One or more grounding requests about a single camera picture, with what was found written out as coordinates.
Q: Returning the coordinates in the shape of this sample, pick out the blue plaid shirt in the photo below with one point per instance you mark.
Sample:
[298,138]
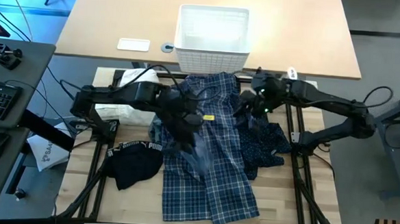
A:
[216,188]

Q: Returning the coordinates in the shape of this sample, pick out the tan wooden desk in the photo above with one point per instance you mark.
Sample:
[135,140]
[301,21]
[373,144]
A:
[293,34]

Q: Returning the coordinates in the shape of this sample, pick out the grey-green garment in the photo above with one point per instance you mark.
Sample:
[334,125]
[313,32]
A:
[156,132]

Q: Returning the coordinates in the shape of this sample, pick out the grey metal stand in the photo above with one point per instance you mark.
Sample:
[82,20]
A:
[394,163]

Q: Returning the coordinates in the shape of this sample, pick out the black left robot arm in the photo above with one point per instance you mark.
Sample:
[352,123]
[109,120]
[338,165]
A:
[118,95]

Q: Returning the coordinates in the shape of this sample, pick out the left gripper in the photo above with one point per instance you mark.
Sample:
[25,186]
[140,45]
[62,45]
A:
[182,121]

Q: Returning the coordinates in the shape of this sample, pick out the black Puma underwear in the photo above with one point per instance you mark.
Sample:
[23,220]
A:
[132,166]

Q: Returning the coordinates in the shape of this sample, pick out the white laundry basket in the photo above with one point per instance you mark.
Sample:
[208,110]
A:
[211,62]

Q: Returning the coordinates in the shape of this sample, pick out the black desk clamp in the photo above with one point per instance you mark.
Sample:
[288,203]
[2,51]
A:
[5,59]

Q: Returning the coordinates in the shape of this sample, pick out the white paper bag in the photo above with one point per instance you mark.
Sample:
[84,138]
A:
[47,152]

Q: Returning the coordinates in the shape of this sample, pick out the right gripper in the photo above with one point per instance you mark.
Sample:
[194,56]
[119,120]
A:
[264,101]

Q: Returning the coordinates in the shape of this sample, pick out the dark grey side desk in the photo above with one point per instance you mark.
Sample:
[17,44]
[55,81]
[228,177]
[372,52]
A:
[17,64]

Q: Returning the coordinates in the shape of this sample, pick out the white rectangular tray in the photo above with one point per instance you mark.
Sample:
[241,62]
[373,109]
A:
[133,44]

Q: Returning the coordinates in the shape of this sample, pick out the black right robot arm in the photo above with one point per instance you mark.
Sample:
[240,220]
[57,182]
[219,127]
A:
[324,98]

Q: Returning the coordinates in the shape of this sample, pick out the white spray bottle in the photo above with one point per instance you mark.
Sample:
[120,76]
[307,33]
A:
[292,73]

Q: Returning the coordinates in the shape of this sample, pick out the small black caster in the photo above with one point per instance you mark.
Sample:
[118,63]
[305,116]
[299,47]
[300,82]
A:
[20,194]

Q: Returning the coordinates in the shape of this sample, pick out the navy dotted shirt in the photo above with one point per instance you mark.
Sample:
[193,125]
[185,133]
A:
[263,146]

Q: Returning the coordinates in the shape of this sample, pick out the white garment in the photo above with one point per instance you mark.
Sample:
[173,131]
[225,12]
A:
[127,116]

